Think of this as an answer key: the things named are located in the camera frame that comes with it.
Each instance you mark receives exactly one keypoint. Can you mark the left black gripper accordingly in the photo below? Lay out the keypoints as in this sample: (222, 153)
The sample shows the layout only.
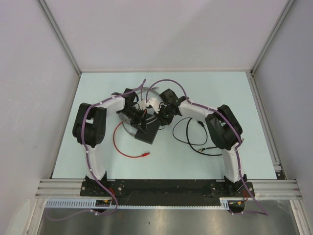
(140, 122)

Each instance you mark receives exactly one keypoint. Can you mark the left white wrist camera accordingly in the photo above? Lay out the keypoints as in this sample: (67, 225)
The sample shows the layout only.
(143, 104)

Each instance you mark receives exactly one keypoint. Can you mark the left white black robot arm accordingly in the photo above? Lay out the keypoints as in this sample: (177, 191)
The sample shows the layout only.
(90, 126)

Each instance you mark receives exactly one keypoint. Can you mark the white slotted cable duct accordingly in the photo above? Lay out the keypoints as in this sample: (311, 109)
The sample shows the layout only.
(159, 202)

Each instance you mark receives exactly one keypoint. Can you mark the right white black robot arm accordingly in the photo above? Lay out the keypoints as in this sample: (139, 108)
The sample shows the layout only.
(223, 128)

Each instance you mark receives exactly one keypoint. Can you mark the black network switch box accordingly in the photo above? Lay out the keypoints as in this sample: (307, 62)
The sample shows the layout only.
(149, 137)

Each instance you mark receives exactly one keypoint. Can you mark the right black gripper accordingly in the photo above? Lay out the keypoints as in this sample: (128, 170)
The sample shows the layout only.
(163, 121)

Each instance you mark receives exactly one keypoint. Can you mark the aluminium rail frame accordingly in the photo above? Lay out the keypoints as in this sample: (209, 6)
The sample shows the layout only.
(172, 139)

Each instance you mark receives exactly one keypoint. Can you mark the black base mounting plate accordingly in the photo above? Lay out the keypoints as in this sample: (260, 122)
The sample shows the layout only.
(130, 188)

